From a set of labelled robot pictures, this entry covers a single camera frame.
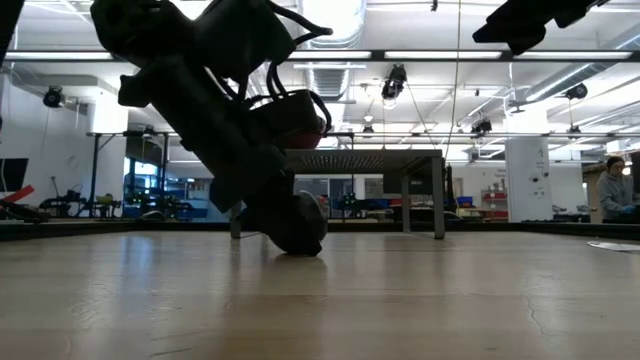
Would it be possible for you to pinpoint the thin hanging black cable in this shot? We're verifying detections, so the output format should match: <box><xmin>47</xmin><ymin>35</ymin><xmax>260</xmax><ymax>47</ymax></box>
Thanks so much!
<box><xmin>443</xmin><ymin>0</ymin><xmax>462</xmax><ymax>161</ymax></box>

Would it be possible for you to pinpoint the black wall monitor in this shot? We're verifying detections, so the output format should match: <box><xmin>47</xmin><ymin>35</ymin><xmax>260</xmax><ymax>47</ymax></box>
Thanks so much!
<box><xmin>0</xmin><ymin>157</ymin><xmax>30</xmax><ymax>194</ymax></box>

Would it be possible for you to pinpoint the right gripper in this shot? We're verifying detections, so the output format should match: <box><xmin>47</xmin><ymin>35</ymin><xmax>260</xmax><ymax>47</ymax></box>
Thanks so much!
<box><xmin>472</xmin><ymin>0</ymin><xmax>612</xmax><ymax>56</ymax></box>

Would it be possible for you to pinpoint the black round plum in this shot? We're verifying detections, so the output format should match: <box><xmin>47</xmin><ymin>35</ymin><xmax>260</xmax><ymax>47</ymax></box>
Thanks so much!
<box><xmin>294</xmin><ymin>192</ymin><xmax>329</xmax><ymax>252</ymax></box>

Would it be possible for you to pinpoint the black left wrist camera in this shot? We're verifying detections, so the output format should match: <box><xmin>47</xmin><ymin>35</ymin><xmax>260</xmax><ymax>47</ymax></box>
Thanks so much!
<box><xmin>249</xmin><ymin>89</ymin><xmax>327</xmax><ymax>137</ymax></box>

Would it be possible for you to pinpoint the black aluminium table frame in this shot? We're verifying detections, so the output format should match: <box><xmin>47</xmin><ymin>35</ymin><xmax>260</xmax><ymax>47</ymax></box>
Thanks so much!
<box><xmin>0</xmin><ymin>219</ymin><xmax>640</xmax><ymax>242</ymax></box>

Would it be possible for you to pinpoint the white room pillar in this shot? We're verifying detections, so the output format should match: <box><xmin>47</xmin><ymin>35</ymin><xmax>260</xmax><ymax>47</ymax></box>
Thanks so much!
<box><xmin>504</xmin><ymin>137</ymin><xmax>554</xmax><ymax>224</ymax></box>

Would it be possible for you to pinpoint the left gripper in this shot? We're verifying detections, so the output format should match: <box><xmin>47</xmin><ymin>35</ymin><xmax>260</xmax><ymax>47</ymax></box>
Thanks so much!
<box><xmin>118</xmin><ymin>54</ymin><xmax>324</xmax><ymax>256</ymax></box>

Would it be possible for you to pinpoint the grey perforated metal shelf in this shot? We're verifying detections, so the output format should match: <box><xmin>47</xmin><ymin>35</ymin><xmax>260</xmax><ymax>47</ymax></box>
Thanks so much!
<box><xmin>230</xmin><ymin>148</ymin><xmax>446</xmax><ymax>240</ymax></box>

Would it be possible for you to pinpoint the black ceiling spotlight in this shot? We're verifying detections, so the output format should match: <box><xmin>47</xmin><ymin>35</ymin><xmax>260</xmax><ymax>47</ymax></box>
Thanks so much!
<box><xmin>469</xmin><ymin>118</ymin><xmax>494</xmax><ymax>137</ymax></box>
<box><xmin>42</xmin><ymin>85</ymin><xmax>66</xmax><ymax>109</ymax></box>
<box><xmin>564</xmin><ymin>83</ymin><xmax>590</xmax><ymax>101</ymax></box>
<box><xmin>380</xmin><ymin>63</ymin><xmax>409</xmax><ymax>101</ymax></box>

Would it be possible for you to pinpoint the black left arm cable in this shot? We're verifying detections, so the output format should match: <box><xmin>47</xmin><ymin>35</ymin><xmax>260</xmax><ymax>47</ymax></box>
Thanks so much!
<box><xmin>262</xmin><ymin>0</ymin><xmax>335</xmax><ymax>101</ymax></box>

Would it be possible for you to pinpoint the person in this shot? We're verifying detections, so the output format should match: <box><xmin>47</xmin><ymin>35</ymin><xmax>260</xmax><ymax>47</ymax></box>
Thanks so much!
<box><xmin>597</xmin><ymin>155</ymin><xmax>640</xmax><ymax>225</ymax></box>

